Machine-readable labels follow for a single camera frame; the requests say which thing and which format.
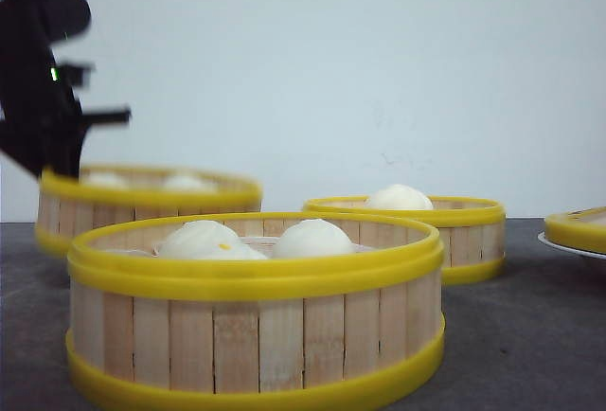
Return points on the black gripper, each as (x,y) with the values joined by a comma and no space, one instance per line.
(44,126)

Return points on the bamboo steamer basket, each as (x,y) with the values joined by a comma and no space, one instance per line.
(107,194)
(351,332)

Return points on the bamboo steamer basket one bun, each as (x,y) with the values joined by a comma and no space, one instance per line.
(472,230)

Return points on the yellow-rimmed woven bamboo lid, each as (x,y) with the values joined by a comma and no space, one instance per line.
(582,229)

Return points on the white steamed bun yellow dot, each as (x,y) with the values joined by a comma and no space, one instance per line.
(206,239)

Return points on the white plate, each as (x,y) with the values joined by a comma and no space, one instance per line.
(584,253)

